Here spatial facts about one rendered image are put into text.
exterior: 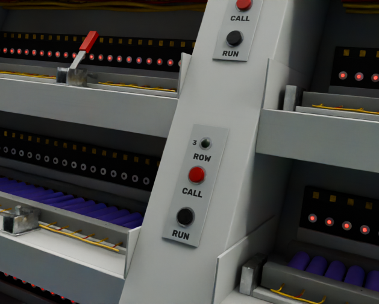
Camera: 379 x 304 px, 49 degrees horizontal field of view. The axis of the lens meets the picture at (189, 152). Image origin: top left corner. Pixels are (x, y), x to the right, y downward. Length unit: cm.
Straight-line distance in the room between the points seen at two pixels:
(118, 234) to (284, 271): 19
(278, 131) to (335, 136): 5
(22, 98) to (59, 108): 7
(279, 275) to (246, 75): 21
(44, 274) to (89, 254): 6
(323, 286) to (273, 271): 5
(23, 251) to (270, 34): 37
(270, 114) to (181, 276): 18
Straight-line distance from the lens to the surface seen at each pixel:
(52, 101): 58
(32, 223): 57
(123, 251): 50
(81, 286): 49
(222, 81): 45
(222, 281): 41
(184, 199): 42
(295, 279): 45
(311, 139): 42
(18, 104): 62
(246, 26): 48
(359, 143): 41
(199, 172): 42
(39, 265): 52
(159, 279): 43
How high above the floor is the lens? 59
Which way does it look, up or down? 12 degrees up
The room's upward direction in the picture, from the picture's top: 16 degrees clockwise
